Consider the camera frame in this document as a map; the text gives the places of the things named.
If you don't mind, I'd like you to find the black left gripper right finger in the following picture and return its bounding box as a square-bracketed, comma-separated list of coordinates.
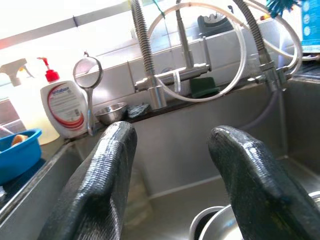
[207, 125, 320, 240]

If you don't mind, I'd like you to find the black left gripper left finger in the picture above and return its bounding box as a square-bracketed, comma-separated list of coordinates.
[37, 121, 138, 240]

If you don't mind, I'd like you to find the stainless steel kitchen sink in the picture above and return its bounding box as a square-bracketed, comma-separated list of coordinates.
[0, 77, 320, 240]

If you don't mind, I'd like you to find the steel pull-down kitchen faucet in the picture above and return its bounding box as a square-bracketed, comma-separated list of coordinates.
[127, 0, 213, 111]

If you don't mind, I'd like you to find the shiny steel bowl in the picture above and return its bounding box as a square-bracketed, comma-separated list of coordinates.
[199, 202, 242, 240]

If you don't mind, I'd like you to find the small steel bowl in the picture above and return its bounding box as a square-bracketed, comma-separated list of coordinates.
[94, 102, 128, 126]

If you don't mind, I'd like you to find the round steel mesh strainer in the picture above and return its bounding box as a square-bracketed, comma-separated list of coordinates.
[72, 51, 104, 137]

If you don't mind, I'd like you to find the lilac plastic tube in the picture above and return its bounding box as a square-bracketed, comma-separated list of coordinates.
[239, 89, 280, 131]

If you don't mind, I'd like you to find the blue plastic bowl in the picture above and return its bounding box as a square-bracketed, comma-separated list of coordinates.
[0, 128, 43, 186]

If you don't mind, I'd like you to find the blue-green scrub cloth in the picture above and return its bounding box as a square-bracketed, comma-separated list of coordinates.
[126, 104, 151, 120]

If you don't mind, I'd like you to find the white red-pump soap bottle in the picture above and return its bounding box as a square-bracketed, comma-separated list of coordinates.
[36, 56, 90, 140]

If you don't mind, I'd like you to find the orange sponge piece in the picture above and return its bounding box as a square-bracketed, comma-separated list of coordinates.
[11, 134, 30, 147]

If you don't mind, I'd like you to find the white trigger spray bottle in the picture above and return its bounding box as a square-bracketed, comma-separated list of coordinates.
[0, 57, 61, 146]

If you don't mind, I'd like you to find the dark green sponge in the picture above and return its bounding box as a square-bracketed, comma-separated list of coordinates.
[189, 76, 221, 99]

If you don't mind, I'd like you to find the white ribbed tube piece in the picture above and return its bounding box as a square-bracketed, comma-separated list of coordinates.
[171, 70, 183, 94]

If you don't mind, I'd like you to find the white blue-label water filter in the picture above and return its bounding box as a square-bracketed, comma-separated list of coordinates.
[299, 0, 320, 55]

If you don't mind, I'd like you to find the black plastic gadget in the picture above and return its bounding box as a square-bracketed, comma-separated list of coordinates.
[196, 13, 232, 35]

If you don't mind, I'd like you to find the blue bottle brush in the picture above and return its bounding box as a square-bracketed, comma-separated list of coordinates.
[264, 0, 305, 20]

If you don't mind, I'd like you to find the steel spring hose with valve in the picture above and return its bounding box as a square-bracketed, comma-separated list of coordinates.
[233, 0, 295, 95]

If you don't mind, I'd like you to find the translucent looped water hose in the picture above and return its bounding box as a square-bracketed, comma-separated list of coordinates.
[147, 1, 248, 103]

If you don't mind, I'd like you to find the thin white water hose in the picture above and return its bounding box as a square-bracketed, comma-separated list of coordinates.
[246, 0, 305, 83]

